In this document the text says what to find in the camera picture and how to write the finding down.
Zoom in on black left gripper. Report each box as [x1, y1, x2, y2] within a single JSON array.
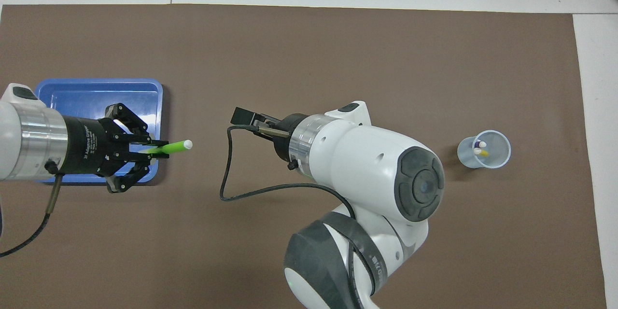
[[60, 103, 170, 194]]

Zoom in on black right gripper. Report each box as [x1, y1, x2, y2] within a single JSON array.
[[230, 106, 310, 171]]

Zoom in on green pen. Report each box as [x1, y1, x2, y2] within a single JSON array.
[[145, 140, 194, 156]]

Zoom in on blue plastic tray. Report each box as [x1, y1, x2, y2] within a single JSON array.
[[35, 79, 164, 185]]

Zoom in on brown table mat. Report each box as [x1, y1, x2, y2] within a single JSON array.
[[0, 4, 608, 309]]

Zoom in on translucent plastic cup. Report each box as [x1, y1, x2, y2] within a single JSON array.
[[457, 130, 512, 169]]

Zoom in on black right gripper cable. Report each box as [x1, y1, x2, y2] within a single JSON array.
[[220, 125, 384, 309]]

